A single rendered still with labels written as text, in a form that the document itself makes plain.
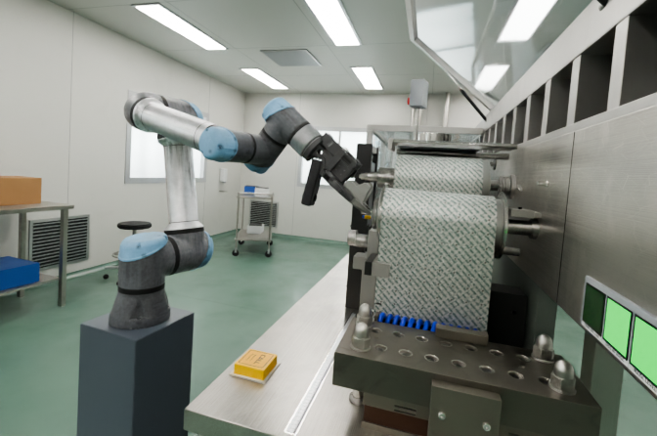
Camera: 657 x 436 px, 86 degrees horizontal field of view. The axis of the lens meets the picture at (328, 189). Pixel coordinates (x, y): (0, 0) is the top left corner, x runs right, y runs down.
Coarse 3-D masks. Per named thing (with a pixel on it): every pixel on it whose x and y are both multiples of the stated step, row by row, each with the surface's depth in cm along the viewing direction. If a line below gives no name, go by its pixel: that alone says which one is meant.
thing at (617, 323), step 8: (608, 304) 43; (616, 304) 41; (608, 312) 43; (616, 312) 41; (624, 312) 40; (608, 320) 43; (616, 320) 41; (624, 320) 39; (608, 328) 42; (616, 328) 41; (624, 328) 39; (608, 336) 42; (616, 336) 41; (624, 336) 39; (616, 344) 41; (624, 344) 39; (624, 352) 39
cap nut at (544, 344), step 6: (540, 336) 63; (546, 336) 63; (540, 342) 63; (546, 342) 62; (534, 348) 64; (540, 348) 63; (546, 348) 62; (552, 348) 63; (534, 354) 64; (540, 354) 63; (546, 354) 62; (552, 354) 63; (540, 360) 62; (546, 360) 62; (552, 360) 63
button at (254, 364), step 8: (248, 352) 79; (256, 352) 79; (264, 352) 79; (240, 360) 75; (248, 360) 76; (256, 360) 76; (264, 360) 76; (272, 360) 76; (240, 368) 74; (248, 368) 73; (256, 368) 73; (264, 368) 73; (272, 368) 76; (248, 376) 73; (256, 376) 73; (264, 376) 73
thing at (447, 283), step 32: (384, 256) 78; (416, 256) 76; (448, 256) 74; (480, 256) 72; (384, 288) 78; (416, 288) 76; (448, 288) 74; (480, 288) 73; (416, 320) 76; (448, 320) 74; (480, 320) 73
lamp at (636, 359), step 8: (640, 320) 37; (640, 328) 36; (648, 328) 35; (640, 336) 36; (648, 336) 35; (656, 336) 34; (640, 344) 36; (648, 344) 35; (656, 344) 34; (632, 352) 38; (640, 352) 36; (648, 352) 35; (656, 352) 34; (632, 360) 37; (640, 360) 36; (648, 360) 35; (656, 360) 34; (640, 368) 36; (648, 368) 35; (656, 368) 34; (648, 376) 35; (656, 376) 33; (656, 384) 33
